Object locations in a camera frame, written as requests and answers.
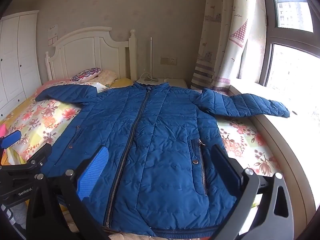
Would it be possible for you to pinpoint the white wardrobe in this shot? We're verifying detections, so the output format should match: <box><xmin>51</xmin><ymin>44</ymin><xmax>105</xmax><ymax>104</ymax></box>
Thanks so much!
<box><xmin>1</xmin><ymin>10</ymin><xmax>41</xmax><ymax>120</ymax></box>

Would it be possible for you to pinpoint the purple patterned pillow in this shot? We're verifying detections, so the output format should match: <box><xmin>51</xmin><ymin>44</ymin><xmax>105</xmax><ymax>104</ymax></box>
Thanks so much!
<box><xmin>71</xmin><ymin>68</ymin><xmax>101</xmax><ymax>82</ymax></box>

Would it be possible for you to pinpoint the slim white desk lamp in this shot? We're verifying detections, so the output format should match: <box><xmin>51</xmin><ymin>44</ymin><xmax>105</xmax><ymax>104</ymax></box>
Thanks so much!
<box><xmin>144</xmin><ymin>37</ymin><xmax>159</xmax><ymax>83</ymax></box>

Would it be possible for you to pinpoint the blue quilted puffer jacket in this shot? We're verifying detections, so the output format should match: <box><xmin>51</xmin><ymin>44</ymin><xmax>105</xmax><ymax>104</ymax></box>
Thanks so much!
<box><xmin>36</xmin><ymin>83</ymin><xmax>290</xmax><ymax>238</ymax></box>

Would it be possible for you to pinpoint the peach patterned pillow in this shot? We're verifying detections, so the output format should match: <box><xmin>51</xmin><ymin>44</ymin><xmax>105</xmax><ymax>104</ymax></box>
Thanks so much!
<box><xmin>91</xmin><ymin>70</ymin><xmax>118</xmax><ymax>88</ymax></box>

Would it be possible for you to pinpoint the wall paper note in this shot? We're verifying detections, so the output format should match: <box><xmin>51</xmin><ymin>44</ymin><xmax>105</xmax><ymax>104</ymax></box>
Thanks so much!
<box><xmin>48</xmin><ymin>24</ymin><xmax>58</xmax><ymax>46</ymax></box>

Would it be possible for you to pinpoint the white wooden headboard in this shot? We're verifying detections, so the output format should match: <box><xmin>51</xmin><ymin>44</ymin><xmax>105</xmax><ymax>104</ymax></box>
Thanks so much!
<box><xmin>45</xmin><ymin>27</ymin><xmax>138</xmax><ymax>81</ymax></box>

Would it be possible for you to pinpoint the white charger cable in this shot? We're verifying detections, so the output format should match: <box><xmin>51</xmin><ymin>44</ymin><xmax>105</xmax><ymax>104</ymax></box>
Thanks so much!
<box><xmin>138</xmin><ymin>71</ymin><xmax>161</xmax><ymax>83</ymax></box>

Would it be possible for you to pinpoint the white bedside table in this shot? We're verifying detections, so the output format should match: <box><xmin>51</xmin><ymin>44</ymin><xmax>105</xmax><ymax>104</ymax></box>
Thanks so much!
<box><xmin>137</xmin><ymin>78</ymin><xmax>188</xmax><ymax>89</ymax></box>

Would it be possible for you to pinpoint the floral bed quilt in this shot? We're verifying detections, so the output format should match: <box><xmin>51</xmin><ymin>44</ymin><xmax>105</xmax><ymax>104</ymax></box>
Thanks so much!
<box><xmin>1</xmin><ymin>85</ymin><xmax>280</xmax><ymax>177</ymax></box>

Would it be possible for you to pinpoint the yellow pillow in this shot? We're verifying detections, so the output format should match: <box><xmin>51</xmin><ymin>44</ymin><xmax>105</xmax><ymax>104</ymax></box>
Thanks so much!
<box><xmin>110</xmin><ymin>78</ymin><xmax>134</xmax><ymax>88</ymax></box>

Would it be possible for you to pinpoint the wall power socket plate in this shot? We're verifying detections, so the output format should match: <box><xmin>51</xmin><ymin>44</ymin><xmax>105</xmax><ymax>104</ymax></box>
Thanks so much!
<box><xmin>160</xmin><ymin>57</ymin><xmax>177</xmax><ymax>66</ymax></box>

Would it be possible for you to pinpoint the dark framed window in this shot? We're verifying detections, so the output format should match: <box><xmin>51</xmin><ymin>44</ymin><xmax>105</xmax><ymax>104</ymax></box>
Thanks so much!
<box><xmin>259</xmin><ymin>0</ymin><xmax>319</xmax><ymax>90</ymax></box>

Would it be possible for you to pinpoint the patterned window curtain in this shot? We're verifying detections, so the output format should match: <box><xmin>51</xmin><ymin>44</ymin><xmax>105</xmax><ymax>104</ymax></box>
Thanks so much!
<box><xmin>191</xmin><ymin>0</ymin><xmax>266</xmax><ymax>93</ymax></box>

